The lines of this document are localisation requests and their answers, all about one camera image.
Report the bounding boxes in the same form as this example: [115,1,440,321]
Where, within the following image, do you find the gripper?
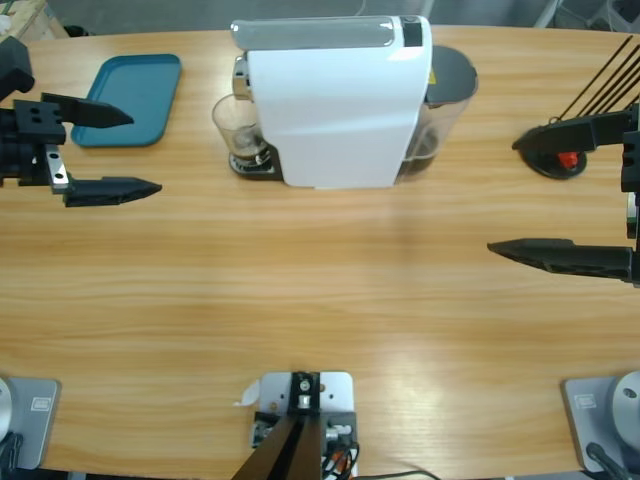
[0,92,164,209]
[486,102,640,289]

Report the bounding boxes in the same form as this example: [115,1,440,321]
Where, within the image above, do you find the clear glass cup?
[210,92,274,174]

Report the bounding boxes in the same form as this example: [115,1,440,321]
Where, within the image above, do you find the white capsule coffee machine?
[228,14,434,192]

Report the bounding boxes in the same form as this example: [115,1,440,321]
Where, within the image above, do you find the teal plastic tray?
[69,53,184,150]

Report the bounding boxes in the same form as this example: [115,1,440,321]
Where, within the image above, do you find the metal drip tray grille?
[228,148,284,182]

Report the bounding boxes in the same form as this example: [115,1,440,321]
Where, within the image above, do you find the clear water tank black lid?
[397,44,480,184]

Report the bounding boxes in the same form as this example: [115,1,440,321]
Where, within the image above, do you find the grey translucent bin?
[606,0,640,32]

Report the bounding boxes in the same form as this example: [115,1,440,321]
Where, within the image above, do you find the white paper tag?
[232,378,262,408]

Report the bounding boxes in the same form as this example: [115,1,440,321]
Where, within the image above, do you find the black wire capsule holder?
[518,35,640,180]

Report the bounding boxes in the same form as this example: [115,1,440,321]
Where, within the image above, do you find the white frame leg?
[532,0,569,29]

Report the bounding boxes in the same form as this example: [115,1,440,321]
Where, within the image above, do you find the arm grey base plate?
[0,375,64,471]
[559,369,640,474]

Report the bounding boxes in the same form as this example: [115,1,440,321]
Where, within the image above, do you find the black base cable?
[0,432,25,470]
[584,442,632,480]

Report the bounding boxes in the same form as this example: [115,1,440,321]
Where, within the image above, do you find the white block with dark post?
[232,369,360,480]

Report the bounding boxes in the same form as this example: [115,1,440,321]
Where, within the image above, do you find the black cable under table edge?
[357,468,444,480]

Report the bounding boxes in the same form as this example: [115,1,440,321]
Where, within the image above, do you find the black and orange cable bundle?
[319,439,361,479]

